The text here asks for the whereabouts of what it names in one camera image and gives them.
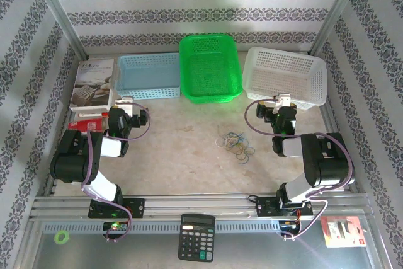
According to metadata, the flat white box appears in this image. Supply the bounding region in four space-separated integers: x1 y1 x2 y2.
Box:
77 111 110 118

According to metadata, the red cardboard box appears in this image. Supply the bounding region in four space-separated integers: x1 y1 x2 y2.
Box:
68 117 110 133

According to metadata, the white plastic basket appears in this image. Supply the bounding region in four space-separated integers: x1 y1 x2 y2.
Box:
241 46 328 111

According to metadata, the light blue plastic basket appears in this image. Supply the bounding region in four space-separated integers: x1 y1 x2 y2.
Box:
115 53 183 100

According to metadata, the white picture box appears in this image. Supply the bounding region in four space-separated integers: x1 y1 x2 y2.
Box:
69 57 116 112

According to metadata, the green plastic basket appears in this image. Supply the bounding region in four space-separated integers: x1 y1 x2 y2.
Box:
178 34 244 105

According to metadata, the black desk calculator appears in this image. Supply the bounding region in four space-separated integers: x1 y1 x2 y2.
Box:
178 213 217 263

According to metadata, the red flash drive package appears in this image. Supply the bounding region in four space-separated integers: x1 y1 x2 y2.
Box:
320 215 368 248

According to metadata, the green tape roll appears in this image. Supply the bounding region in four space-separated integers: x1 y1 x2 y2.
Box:
54 230 70 245

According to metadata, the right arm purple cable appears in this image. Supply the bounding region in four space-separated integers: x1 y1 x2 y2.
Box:
245 98 355 241

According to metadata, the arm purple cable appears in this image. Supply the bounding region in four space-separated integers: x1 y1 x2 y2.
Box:
80 101 152 243
245 98 355 241

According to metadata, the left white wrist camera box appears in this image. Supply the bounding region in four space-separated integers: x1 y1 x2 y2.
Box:
115 96 135 117

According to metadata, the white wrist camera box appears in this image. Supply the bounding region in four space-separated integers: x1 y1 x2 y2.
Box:
115 96 135 117
273 93 292 114

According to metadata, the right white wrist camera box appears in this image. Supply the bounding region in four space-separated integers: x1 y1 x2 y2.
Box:
273 93 292 114

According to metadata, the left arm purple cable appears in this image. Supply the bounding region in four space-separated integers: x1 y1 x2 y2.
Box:
80 101 152 243

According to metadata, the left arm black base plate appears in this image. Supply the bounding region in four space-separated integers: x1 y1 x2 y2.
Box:
88 198 145 219

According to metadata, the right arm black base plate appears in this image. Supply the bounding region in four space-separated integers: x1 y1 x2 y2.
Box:
256 198 314 219

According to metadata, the aluminium mounting rail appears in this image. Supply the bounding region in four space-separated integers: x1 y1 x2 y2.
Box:
30 193 374 219

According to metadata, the grey slotted cable duct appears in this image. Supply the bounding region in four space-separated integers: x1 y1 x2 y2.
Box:
42 222 284 234

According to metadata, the aluminium frame post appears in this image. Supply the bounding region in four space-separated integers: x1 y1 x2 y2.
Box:
308 0 369 56
26 0 88 59

